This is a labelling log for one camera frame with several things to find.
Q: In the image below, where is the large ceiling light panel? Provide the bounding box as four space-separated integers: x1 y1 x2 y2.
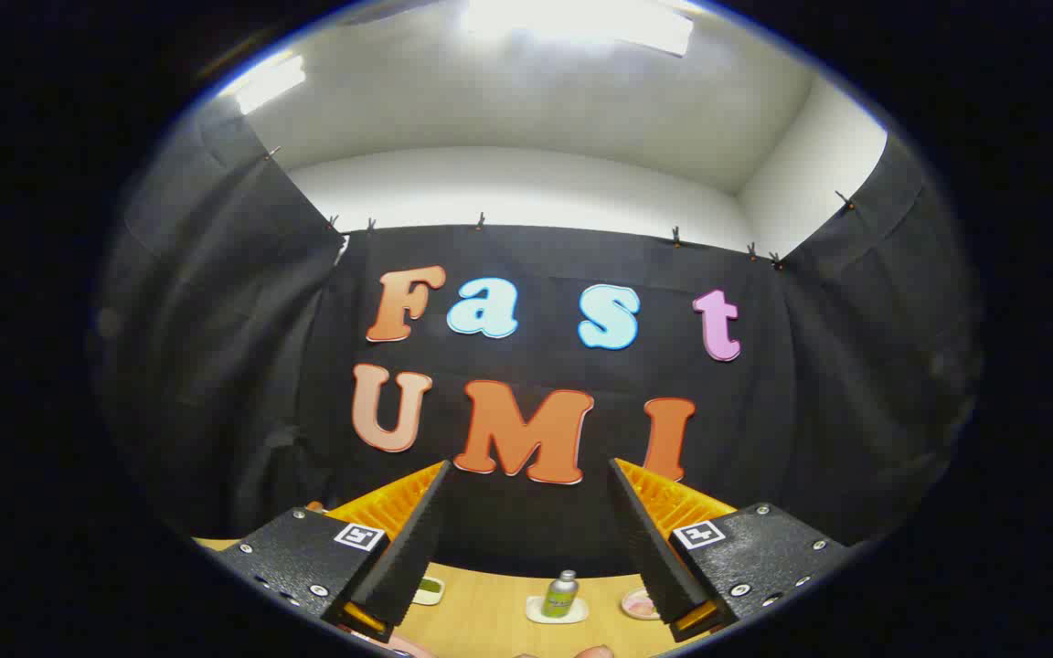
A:
463 0 697 58

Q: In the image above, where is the white oval food plate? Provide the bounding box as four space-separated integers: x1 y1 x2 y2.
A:
621 588 665 621

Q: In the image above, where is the green label metal bottle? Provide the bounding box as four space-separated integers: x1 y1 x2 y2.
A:
542 570 580 620

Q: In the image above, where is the black backdrop cloth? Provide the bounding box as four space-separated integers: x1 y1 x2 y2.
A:
92 96 984 581

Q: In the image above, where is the pink round plate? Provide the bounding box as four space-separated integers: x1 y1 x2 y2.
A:
357 629 436 658

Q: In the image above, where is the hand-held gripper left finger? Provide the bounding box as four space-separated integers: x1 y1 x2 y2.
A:
216 460 452 643

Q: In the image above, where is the white square coaster plate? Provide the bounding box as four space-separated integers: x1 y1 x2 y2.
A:
526 596 590 625

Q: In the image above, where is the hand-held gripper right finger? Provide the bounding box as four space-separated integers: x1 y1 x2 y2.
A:
607 458 849 643

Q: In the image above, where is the small ceiling light panel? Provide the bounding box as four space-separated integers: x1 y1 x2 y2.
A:
234 55 306 115

